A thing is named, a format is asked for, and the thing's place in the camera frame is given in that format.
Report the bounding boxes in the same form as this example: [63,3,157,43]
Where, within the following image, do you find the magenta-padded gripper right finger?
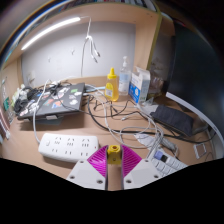
[120,145,164,192]

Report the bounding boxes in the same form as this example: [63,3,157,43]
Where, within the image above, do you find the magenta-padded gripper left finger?
[66,145,110,192]

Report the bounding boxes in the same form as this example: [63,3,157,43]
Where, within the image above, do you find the yellow charger block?
[106,143,122,165]

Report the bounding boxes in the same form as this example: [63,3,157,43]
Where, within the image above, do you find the white keyboard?
[147,148,188,178]

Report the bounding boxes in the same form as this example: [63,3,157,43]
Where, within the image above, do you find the white power strip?
[37,132,100,164]

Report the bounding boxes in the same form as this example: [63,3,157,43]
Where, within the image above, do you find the clear plastic card holder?
[193,143,212,160]

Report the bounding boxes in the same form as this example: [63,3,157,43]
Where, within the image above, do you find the grey laptop stand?
[34,113,65,126]

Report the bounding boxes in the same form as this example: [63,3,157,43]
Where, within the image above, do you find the black sticker-covered laptop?
[16,82,87,121]

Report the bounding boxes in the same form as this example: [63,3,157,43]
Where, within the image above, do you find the blue and white box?
[128,66,152,105]

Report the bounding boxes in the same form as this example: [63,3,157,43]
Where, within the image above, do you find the yellow squeeze bottle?
[104,67,120,103]

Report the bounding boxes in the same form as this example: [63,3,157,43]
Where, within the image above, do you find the clear pump bottle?
[118,55,132,97]

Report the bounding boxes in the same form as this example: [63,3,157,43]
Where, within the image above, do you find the black headphones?
[12,88,38,115]

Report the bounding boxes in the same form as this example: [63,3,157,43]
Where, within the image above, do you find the maroon striped tube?
[0,106,12,140]

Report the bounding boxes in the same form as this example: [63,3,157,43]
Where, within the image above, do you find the crumpled white plastic bag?
[13,84,28,101]

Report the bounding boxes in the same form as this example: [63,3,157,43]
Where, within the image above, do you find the black computer monitor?
[165,21,224,158]

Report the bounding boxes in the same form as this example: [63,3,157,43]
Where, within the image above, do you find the white LED light bar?
[20,16,82,52]

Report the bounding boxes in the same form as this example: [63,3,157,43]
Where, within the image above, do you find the tangled white cable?
[88,89,178,158]

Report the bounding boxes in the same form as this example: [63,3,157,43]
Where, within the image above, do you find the tangled black cable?
[85,94,214,145]

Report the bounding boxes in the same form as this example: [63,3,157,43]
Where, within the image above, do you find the white power strip cable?
[31,79,52,145]

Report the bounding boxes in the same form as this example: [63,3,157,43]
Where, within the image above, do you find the white wall socket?
[28,70,38,84]

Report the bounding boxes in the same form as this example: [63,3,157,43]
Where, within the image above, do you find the hanging white multi-head cable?
[79,16,102,78]

